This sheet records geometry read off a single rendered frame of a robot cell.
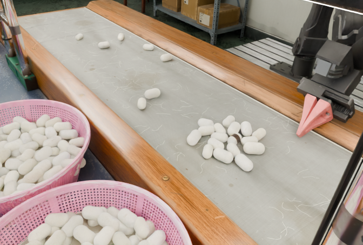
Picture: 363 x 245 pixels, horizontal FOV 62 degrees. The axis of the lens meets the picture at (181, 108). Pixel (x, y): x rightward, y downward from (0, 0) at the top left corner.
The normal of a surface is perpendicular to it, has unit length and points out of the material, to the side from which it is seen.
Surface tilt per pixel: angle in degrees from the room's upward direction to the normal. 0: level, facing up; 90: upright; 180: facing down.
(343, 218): 90
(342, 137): 45
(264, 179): 0
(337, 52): 41
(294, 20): 90
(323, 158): 0
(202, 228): 0
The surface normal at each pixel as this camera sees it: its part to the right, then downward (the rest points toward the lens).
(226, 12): 0.62, 0.41
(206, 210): 0.04, -0.83
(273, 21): -0.80, 0.29
